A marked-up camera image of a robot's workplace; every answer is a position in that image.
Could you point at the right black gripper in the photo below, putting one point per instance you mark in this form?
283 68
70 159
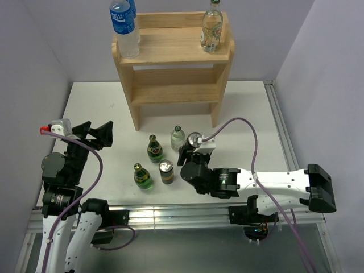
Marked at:
186 151

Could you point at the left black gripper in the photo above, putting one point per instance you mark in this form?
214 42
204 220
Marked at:
103 133

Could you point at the black can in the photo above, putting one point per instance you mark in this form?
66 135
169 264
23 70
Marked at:
166 170
192 139

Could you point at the clear glass bottle green cap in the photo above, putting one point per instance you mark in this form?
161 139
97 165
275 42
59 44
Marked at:
211 28

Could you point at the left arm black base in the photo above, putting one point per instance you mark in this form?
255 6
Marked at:
104 236

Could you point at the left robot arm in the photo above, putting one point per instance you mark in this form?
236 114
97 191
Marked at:
68 224

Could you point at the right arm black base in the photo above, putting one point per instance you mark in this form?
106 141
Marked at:
249 215

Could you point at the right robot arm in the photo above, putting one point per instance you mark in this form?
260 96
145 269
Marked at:
264 193

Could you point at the wooden two-tier shelf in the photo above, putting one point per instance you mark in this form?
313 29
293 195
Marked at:
171 67

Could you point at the clear glass bottle on table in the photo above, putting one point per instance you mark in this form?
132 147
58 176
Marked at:
177 138

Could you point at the green glass bottle rear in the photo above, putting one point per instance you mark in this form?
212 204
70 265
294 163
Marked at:
154 150

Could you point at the green glass bottle front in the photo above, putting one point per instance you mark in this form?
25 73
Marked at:
142 177

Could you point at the front Pocari Sweat water bottle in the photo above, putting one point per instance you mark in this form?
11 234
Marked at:
122 18

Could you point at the pocari sweat water bottle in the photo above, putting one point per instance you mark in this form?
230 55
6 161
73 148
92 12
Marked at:
122 18
133 9

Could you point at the rear Pocari Sweat water bottle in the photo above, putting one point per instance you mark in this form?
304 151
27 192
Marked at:
133 9

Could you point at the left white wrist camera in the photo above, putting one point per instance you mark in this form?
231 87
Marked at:
60 126

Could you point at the aluminium frame front rail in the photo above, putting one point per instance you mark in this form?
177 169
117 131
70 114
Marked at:
178 217

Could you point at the aluminium frame rail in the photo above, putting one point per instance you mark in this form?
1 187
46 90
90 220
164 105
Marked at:
178 217
285 141

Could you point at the aluminium frame right rail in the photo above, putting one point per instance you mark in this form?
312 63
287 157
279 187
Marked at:
285 141

